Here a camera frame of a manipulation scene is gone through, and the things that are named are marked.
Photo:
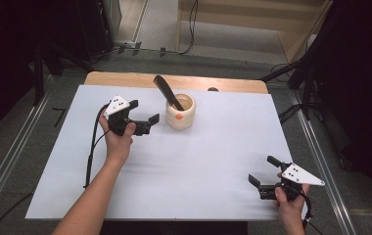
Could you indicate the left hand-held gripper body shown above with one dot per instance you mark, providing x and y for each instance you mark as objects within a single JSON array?
[{"x": 117, "y": 106}]

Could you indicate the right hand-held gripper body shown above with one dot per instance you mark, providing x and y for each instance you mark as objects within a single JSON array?
[{"x": 301, "y": 174}]

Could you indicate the cream ribbed cup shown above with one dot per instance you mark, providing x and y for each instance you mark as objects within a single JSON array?
[{"x": 180, "y": 117}]

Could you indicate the black comb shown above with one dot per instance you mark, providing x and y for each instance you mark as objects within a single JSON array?
[{"x": 166, "y": 89}]

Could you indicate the person's right hand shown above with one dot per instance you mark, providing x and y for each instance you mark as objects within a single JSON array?
[{"x": 290, "y": 207}]

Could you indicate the person's left hand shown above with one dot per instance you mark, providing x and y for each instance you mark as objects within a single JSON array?
[{"x": 118, "y": 145}]

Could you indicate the white board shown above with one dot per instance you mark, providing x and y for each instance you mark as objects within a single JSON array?
[{"x": 174, "y": 169}]

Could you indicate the wooden table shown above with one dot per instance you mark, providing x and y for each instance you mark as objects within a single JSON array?
[{"x": 226, "y": 83}]

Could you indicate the dark cabinet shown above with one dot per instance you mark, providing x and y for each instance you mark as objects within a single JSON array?
[{"x": 92, "y": 26}]

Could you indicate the person's dark clothing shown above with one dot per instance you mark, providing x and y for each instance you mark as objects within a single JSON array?
[{"x": 174, "y": 228}]

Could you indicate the black tripod stand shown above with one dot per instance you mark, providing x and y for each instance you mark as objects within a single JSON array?
[{"x": 304, "y": 71}]

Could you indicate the light wooden shelf unit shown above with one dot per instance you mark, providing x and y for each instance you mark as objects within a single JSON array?
[{"x": 255, "y": 26}]

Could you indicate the metal floor rail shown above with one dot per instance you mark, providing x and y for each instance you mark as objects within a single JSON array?
[
  {"x": 14, "y": 150},
  {"x": 321, "y": 156}
]

